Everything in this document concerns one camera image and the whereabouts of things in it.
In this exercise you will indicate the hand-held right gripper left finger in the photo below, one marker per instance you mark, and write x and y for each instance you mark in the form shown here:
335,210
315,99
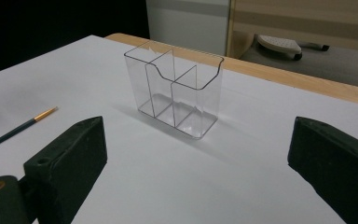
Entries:
71,155

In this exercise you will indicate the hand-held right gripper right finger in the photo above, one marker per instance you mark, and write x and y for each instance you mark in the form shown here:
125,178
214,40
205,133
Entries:
338,161

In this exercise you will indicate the dark green pencil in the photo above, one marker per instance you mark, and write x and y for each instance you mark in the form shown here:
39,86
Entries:
12,132

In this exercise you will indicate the clear plastic pen holder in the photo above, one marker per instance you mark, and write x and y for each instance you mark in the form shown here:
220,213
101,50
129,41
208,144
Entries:
186,109

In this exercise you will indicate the wooden table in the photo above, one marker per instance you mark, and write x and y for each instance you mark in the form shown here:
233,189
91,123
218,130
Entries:
292,79

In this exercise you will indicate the white board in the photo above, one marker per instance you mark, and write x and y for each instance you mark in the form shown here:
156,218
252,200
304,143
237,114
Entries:
167,174

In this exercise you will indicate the black curtain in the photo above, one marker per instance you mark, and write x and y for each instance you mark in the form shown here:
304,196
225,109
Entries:
43,28

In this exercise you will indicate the white cabinet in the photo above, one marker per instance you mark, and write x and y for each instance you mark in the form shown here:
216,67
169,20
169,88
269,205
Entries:
186,28

